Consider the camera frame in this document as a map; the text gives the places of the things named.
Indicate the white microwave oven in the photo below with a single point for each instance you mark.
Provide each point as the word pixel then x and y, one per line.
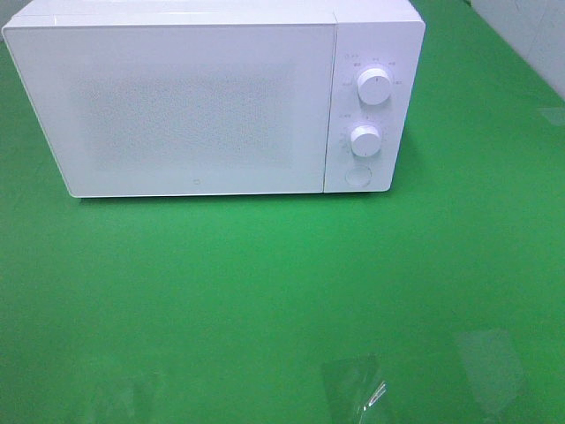
pixel 388 34

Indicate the round white door button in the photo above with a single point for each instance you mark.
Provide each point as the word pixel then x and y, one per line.
pixel 358 176

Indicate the clear tape patch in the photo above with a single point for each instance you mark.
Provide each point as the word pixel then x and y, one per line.
pixel 356 390
pixel 492 366

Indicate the white microwave knob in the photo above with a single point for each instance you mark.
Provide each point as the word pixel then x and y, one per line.
pixel 365 141
pixel 374 86

